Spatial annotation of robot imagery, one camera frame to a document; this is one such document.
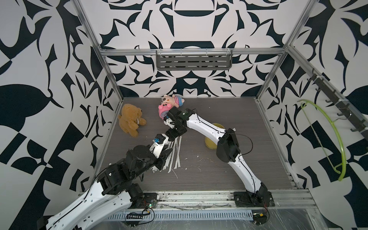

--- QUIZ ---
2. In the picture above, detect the eleventh white straw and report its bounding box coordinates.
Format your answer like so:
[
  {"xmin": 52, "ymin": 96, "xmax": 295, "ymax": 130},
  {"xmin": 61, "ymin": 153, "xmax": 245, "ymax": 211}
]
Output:
[{"xmin": 175, "ymin": 137, "xmax": 182, "ymax": 169}]

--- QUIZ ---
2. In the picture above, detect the pink alarm clock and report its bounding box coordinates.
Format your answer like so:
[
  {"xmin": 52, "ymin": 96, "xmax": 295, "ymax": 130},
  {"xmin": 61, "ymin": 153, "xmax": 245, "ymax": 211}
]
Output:
[{"xmin": 158, "ymin": 103, "xmax": 173, "ymax": 120}]

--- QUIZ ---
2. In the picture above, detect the green plastic hanger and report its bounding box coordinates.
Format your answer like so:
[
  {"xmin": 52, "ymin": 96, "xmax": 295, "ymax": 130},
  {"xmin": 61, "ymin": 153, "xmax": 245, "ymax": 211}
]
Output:
[{"xmin": 298, "ymin": 99, "xmax": 347, "ymax": 182}]

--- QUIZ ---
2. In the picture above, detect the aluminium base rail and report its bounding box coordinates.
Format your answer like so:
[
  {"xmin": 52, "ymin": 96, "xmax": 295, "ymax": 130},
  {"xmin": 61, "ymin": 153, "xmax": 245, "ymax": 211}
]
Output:
[{"xmin": 74, "ymin": 188, "xmax": 317, "ymax": 212}]

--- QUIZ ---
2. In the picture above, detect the black wall hook rail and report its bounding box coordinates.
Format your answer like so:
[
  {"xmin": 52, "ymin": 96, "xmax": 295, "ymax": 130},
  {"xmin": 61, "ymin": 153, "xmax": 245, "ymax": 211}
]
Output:
[{"xmin": 308, "ymin": 68, "xmax": 368, "ymax": 139}]

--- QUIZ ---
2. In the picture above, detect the yellow plastic cup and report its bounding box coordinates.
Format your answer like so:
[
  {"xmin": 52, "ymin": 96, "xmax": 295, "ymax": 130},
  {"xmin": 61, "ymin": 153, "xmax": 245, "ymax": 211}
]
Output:
[{"xmin": 205, "ymin": 123, "xmax": 226, "ymax": 150}]

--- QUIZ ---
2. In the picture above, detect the white cable duct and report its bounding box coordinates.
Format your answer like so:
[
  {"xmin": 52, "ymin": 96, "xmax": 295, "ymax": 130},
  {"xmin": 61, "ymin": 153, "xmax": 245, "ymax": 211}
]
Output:
[{"xmin": 106, "ymin": 209, "xmax": 253, "ymax": 221}]

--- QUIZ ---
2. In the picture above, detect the brown teddy bear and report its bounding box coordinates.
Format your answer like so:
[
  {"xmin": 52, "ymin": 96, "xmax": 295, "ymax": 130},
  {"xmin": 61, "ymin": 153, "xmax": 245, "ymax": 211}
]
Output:
[{"xmin": 118, "ymin": 103, "xmax": 147, "ymax": 137}]

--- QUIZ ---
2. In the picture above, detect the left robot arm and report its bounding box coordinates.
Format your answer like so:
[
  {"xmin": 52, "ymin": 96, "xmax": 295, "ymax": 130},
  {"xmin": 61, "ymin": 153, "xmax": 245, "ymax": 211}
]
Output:
[{"xmin": 36, "ymin": 145, "xmax": 172, "ymax": 230}]

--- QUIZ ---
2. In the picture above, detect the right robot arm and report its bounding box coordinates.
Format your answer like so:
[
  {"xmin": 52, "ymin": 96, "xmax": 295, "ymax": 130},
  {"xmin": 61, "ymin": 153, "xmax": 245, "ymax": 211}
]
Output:
[{"xmin": 159, "ymin": 106, "xmax": 273, "ymax": 208}]

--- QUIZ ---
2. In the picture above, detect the grey slotted wall shelf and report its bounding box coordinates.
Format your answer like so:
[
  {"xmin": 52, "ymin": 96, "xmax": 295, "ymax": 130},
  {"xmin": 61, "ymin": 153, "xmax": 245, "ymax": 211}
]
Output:
[{"xmin": 156, "ymin": 48, "xmax": 232, "ymax": 71}]

